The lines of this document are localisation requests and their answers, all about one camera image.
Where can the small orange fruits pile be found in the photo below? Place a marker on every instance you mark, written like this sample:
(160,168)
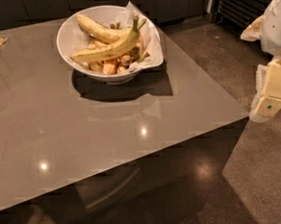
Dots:
(119,65)

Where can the white ceramic bowl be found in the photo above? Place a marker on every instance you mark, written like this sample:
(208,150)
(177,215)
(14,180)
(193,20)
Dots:
(72,38)

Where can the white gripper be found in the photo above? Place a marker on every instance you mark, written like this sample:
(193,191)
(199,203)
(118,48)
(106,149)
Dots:
(276,32)

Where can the white paper liner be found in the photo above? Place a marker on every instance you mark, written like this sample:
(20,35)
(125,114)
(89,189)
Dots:
(150,37)

